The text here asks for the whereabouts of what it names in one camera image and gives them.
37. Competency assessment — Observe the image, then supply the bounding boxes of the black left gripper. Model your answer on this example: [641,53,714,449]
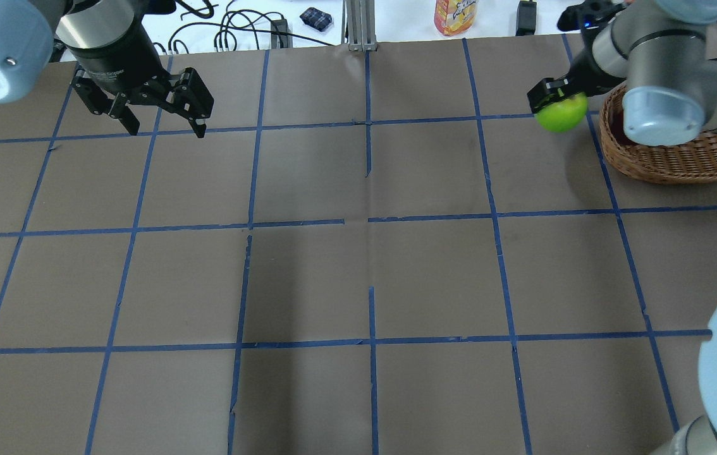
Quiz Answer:
[55,1,214,138]

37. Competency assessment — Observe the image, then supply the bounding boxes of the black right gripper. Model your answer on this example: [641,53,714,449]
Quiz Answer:
[527,50,625,114]

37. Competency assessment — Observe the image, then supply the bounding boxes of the green apple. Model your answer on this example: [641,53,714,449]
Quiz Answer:
[535,93,589,133]

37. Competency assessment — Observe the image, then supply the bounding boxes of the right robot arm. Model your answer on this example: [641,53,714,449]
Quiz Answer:
[527,1,717,454]

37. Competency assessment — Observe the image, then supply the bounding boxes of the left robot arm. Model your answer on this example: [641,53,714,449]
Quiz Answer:
[0,1,214,138]

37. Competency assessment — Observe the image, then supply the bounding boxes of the woven wicker basket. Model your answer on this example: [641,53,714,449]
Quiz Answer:
[598,85,717,185]

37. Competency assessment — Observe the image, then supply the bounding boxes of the black power adapter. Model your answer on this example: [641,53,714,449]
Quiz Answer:
[269,18,293,49]

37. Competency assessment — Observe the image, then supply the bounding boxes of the orange drink bottle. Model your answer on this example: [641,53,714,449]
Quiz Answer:
[434,0,478,37]

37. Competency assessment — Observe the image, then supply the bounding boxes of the dark blue checkered pouch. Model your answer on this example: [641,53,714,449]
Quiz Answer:
[300,8,334,32]

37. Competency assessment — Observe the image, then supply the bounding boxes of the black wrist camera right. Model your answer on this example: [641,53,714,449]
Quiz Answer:
[557,1,628,32]

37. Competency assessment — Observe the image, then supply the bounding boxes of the black cable bundle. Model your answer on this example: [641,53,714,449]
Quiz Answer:
[147,0,334,58]

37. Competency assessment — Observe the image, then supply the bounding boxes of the aluminium frame post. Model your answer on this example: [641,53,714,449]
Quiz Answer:
[342,1,377,52]

